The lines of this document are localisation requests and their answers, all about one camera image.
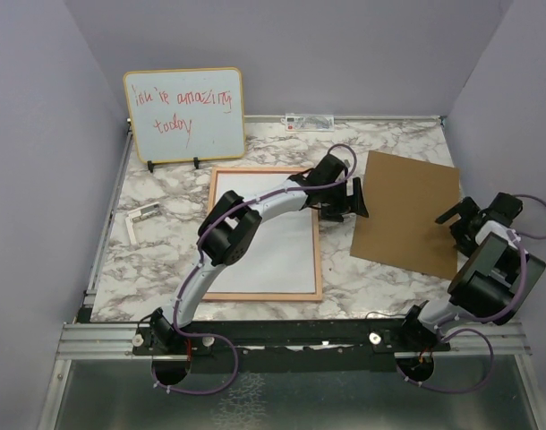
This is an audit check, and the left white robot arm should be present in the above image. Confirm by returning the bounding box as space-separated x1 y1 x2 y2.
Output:
149 144 369 354

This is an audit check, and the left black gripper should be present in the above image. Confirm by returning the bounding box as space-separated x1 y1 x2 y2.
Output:
320 177 366 222

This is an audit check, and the white photo paper sheet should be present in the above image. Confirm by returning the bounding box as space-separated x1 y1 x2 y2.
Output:
205 172 317 295

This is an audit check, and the white label strip at wall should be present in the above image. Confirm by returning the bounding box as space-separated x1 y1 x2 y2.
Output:
281 114 335 132

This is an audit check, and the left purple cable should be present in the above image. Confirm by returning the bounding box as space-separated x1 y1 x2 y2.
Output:
152 143 358 395

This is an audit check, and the brown cardboard backing board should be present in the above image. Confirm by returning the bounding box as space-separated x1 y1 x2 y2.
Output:
350 150 460 280

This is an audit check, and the pink wooden photo frame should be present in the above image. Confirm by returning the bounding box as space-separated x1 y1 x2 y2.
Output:
200 165 324 304

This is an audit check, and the small whiteboard with red writing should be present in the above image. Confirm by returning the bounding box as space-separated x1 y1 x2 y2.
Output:
123 67 246 166

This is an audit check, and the metal angle bracket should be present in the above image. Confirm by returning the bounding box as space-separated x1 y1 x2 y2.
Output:
124 202 160 245

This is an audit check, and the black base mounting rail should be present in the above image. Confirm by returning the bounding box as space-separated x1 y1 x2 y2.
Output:
132 318 450 374

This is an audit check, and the aluminium front rail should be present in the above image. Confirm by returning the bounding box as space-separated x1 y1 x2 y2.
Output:
55 320 533 360

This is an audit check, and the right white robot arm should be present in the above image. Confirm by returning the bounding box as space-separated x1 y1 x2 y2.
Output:
397 192 546 350

